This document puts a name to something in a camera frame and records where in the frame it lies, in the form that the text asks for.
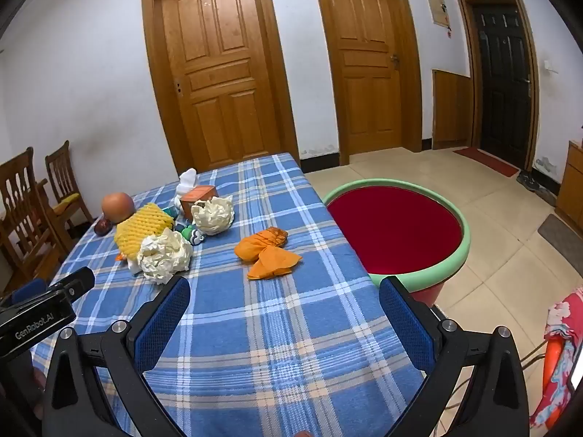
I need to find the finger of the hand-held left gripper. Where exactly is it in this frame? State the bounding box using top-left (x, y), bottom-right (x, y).
top-left (46, 267), bottom-right (95, 303)
top-left (11, 277), bottom-right (50, 305)

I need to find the wooden cabinet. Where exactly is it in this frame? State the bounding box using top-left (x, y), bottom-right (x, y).
top-left (555, 139), bottom-right (583, 233)

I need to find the red floral cloth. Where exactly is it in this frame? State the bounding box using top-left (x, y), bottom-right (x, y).
top-left (531, 288), bottom-right (583, 429)

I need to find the yellow foam fruit net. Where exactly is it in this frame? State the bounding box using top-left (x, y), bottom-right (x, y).
top-left (114, 204), bottom-right (176, 258)

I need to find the wooden panel door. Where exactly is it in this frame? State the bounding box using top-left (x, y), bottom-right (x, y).
top-left (141, 0), bottom-right (301, 174)
top-left (311, 0), bottom-right (424, 167)

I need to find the dark shoe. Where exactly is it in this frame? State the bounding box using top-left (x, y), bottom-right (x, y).
top-left (517, 171), bottom-right (543, 192)
top-left (535, 184), bottom-right (559, 206)

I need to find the blue plaid tablecloth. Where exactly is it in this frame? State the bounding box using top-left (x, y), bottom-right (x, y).
top-left (30, 152), bottom-right (426, 437)

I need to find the orange tissue box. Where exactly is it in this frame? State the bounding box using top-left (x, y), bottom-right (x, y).
top-left (179, 185), bottom-right (217, 214)

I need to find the small green blue toy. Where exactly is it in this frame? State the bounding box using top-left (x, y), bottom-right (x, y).
top-left (181, 224), bottom-right (206, 245)

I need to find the low wooden wall panel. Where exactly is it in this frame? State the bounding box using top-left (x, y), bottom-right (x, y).
top-left (432, 69), bottom-right (473, 150)

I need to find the beige wall box panel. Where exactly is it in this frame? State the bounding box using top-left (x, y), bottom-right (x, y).
top-left (426, 0), bottom-right (451, 28)

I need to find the white tissue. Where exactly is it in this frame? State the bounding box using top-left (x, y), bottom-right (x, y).
top-left (174, 168), bottom-right (199, 202)

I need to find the grey floor mat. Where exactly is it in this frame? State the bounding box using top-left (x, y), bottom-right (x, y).
top-left (537, 214), bottom-right (583, 262)

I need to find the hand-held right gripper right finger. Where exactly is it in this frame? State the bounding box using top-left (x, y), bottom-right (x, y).
top-left (379, 275), bottom-right (531, 437)

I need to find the wooden chair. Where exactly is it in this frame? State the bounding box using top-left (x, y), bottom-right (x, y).
top-left (44, 140), bottom-right (94, 228)
top-left (0, 146), bottom-right (76, 292)

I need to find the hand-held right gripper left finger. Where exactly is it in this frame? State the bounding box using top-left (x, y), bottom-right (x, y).
top-left (42, 275), bottom-right (191, 437)

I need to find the white paper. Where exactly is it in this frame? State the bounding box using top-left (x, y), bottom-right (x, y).
top-left (190, 195), bottom-right (235, 236)
top-left (137, 228), bottom-right (194, 285)

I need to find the red doormat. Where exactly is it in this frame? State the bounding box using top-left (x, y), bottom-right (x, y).
top-left (453, 146), bottom-right (520, 178)

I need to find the red-yellow apple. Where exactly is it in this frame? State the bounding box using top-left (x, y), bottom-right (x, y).
top-left (101, 191), bottom-right (136, 225)

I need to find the black entrance door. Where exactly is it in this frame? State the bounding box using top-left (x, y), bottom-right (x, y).
top-left (457, 0), bottom-right (540, 171)

